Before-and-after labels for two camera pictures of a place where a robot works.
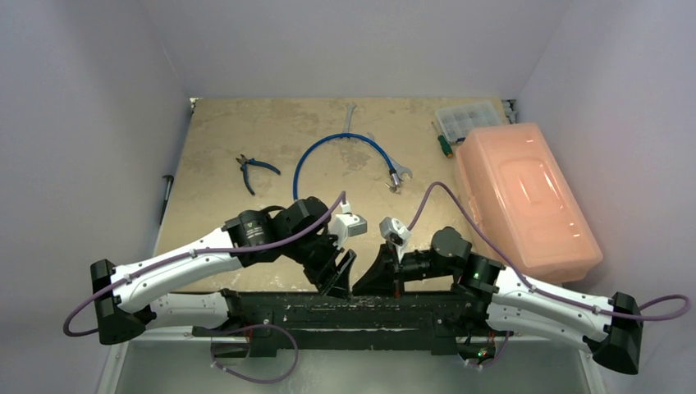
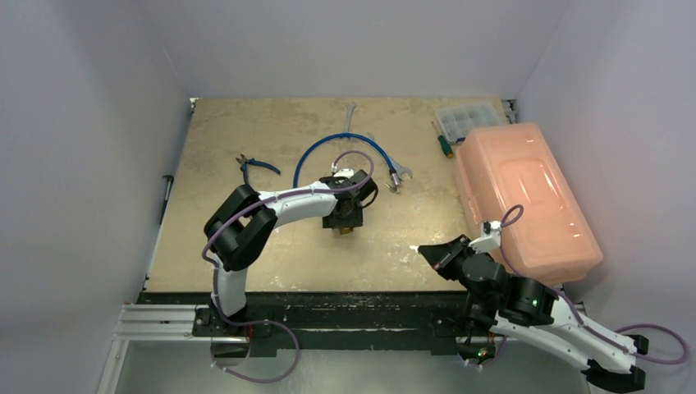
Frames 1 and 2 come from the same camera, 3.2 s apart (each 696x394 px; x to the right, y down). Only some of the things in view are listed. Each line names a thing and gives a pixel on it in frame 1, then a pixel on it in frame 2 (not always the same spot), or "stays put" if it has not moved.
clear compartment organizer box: [456, 121] stays put
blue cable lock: [393, 174] stays put
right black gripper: [391, 266] to [454, 261]
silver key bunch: [393, 189] stays put
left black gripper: [338, 285] to [353, 220]
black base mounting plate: [267, 321] stays put
